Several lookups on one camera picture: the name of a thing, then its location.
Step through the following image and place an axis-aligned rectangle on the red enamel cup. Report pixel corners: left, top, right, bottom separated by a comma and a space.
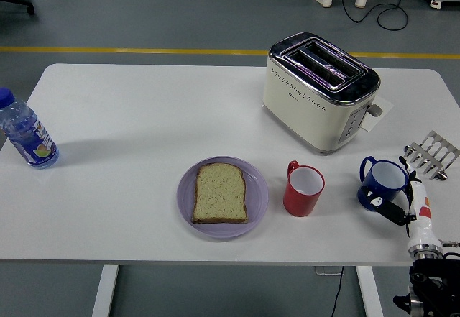
282, 160, 326, 218

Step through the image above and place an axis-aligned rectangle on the silver metal toast rack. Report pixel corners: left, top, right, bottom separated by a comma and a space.
402, 130, 460, 181

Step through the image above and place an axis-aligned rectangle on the white table leg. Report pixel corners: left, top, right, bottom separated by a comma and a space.
355, 265, 385, 317
91, 264, 120, 317

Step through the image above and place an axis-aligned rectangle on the black floor cable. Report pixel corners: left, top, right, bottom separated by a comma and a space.
339, 0, 423, 31

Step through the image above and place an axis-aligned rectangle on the grey under-table power box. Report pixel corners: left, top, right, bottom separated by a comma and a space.
314, 265, 345, 277

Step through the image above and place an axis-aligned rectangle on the blue enamel cup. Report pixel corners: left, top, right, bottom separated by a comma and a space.
356, 155, 410, 212

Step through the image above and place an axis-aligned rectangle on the black hanging power cable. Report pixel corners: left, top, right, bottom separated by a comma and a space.
329, 266, 345, 317

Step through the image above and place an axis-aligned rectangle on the cream chrome toaster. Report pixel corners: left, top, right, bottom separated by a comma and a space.
261, 32, 384, 156

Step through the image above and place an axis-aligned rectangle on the purple round plate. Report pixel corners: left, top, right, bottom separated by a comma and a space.
175, 155, 270, 239

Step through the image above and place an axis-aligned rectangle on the clear blue-capped water bottle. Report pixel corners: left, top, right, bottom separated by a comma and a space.
0, 87, 60, 170

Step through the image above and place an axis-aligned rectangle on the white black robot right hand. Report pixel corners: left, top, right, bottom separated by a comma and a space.
361, 155, 438, 249

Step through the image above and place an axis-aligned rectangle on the slice of white bread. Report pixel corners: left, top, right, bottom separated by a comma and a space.
190, 163, 249, 224

